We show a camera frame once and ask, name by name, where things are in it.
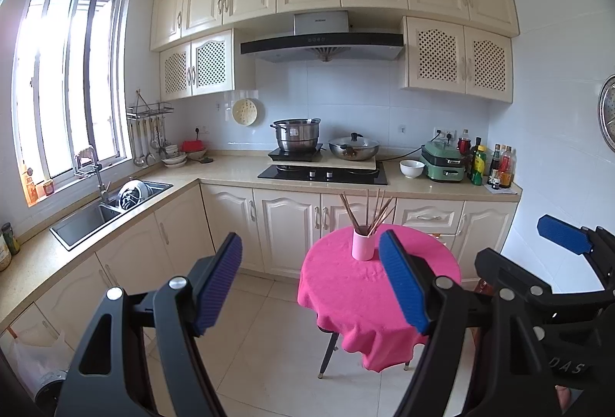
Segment white bowl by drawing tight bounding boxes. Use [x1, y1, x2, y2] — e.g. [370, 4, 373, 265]
[400, 160, 426, 180]

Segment wok with glass lid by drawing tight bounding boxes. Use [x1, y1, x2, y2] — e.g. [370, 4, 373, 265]
[329, 133, 380, 162]

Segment cream base cabinets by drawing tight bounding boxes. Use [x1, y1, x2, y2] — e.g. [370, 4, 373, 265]
[0, 148, 522, 350]

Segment black power cable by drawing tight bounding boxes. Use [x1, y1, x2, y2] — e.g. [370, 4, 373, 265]
[379, 147, 424, 161]

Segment pink tablecloth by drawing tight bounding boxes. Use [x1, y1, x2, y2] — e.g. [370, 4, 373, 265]
[297, 225, 463, 372]

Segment dark trash bin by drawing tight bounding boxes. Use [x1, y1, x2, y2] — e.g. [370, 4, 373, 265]
[36, 369, 69, 417]

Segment black and white pot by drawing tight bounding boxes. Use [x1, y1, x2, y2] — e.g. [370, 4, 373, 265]
[118, 179, 152, 211]

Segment green yellow bottle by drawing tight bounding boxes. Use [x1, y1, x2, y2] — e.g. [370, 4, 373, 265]
[471, 145, 487, 186]

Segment black induction cooker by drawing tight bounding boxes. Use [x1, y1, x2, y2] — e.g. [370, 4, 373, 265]
[268, 147, 325, 163]

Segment round cream steamer tray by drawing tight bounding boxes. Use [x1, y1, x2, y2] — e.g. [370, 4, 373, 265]
[231, 98, 260, 127]

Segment wide lattice door cabinet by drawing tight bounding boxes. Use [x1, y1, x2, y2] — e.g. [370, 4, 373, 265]
[400, 16, 514, 103]

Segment round metal tray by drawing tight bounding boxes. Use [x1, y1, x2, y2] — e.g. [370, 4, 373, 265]
[597, 74, 615, 143]

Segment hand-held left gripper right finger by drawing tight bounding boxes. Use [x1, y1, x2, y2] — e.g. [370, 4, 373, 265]
[379, 229, 560, 417]

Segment green electric grill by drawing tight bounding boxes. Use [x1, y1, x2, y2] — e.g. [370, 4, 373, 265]
[421, 142, 467, 183]

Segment bunch of wooden chopsticks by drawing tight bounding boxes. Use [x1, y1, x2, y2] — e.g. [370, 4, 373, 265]
[340, 188, 397, 236]

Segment pink cup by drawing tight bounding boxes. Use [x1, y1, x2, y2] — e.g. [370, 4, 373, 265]
[352, 227, 373, 261]

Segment green lid jar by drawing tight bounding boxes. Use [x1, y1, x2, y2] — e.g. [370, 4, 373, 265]
[0, 222, 21, 271]

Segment stack of white bowls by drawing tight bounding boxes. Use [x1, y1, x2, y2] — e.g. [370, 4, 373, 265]
[162, 145, 188, 168]

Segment orange jar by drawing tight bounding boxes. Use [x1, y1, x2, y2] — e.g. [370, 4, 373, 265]
[22, 166, 38, 205]

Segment white plastic bag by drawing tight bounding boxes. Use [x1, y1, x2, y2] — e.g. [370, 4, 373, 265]
[7, 325, 74, 403]

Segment red sauce bottle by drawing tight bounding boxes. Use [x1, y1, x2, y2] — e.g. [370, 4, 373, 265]
[500, 146, 514, 189]

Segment red bowl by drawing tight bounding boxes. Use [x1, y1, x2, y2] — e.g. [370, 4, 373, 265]
[181, 139, 208, 160]

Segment metal wall utensil rack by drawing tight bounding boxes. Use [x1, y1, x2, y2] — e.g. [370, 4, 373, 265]
[126, 87, 174, 120]

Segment steel sink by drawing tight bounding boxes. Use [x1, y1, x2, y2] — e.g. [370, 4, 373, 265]
[50, 180, 174, 252]

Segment dark soy sauce bottle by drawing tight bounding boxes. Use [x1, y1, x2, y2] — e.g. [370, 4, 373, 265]
[487, 144, 500, 184]

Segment small round table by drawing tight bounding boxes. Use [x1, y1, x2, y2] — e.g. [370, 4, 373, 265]
[317, 328, 413, 380]

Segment barred window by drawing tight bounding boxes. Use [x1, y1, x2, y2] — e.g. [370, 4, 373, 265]
[12, 0, 133, 206]

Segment hanging metal spatula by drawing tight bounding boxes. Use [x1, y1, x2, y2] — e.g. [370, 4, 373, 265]
[156, 119, 170, 158]

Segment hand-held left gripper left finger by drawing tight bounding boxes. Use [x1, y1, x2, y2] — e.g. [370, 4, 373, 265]
[58, 232, 243, 417]

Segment black glass gas hob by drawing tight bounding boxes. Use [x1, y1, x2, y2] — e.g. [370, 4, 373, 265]
[258, 161, 389, 186]

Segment hanging metal ladle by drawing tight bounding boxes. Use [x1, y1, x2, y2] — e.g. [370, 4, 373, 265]
[133, 121, 146, 168]
[145, 119, 157, 165]

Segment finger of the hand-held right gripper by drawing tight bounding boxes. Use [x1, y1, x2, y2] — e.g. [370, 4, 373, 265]
[537, 214, 615, 289]
[475, 248, 615, 327]

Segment wooden board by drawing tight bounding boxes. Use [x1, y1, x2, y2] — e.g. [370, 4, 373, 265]
[269, 157, 378, 172]

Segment black range hood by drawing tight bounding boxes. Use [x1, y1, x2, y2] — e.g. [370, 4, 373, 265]
[240, 12, 404, 63]

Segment small lattice door cabinet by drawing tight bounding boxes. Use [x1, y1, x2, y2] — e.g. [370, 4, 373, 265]
[160, 30, 236, 101]

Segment stainless steel pot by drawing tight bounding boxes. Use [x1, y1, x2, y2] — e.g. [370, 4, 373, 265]
[270, 118, 322, 153]

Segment metal faucet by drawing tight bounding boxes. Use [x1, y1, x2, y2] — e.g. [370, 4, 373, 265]
[74, 148, 112, 206]

